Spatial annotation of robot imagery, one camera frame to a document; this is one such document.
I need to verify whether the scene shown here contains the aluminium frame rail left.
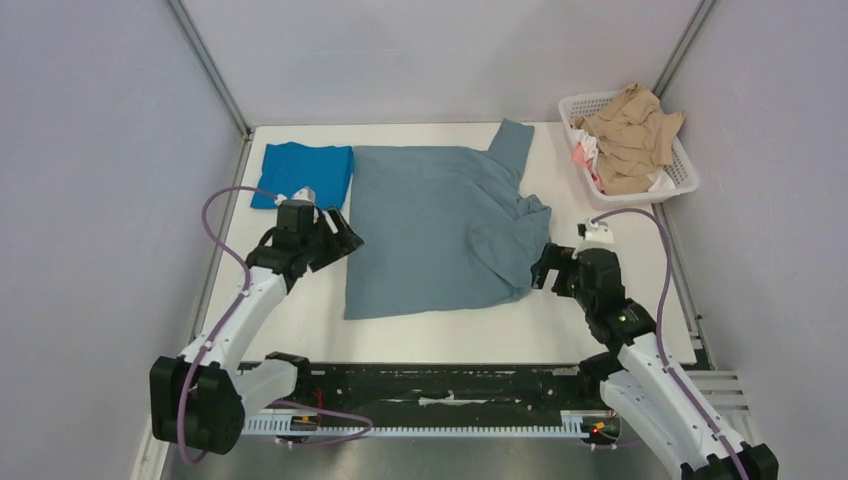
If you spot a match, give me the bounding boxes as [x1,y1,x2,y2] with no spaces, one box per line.
[164,0,252,139]

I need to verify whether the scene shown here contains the white plastic laundry basket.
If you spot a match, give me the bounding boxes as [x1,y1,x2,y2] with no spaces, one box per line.
[557,90,700,210]

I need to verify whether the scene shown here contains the aluminium frame rail right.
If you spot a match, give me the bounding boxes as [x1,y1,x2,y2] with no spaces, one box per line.
[652,0,720,99]

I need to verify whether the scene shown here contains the white slotted cable duct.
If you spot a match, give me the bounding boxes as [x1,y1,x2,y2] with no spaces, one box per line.
[242,409,620,440]

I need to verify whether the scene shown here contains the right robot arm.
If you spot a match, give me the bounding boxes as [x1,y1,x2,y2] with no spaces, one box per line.
[532,243,779,479]

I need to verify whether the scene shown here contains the beige t-shirt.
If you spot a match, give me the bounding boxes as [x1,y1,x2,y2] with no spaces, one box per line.
[570,83,685,196]

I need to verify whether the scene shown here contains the pink and white garment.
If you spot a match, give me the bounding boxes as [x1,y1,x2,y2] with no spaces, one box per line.
[571,129,604,193]

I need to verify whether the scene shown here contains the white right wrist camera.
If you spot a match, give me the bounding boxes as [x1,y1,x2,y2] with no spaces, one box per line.
[572,219,614,259]

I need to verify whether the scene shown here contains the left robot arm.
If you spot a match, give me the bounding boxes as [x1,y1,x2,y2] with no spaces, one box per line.
[149,199,364,465]

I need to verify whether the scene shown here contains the folded bright blue t-shirt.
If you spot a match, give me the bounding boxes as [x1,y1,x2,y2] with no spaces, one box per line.
[257,142,354,209]

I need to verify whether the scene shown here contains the aluminium frame rail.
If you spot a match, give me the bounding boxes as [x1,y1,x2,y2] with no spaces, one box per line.
[652,0,720,99]
[164,0,252,139]

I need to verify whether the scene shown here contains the grey-blue t-shirt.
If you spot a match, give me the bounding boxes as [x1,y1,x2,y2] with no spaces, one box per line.
[344,120,552,320]

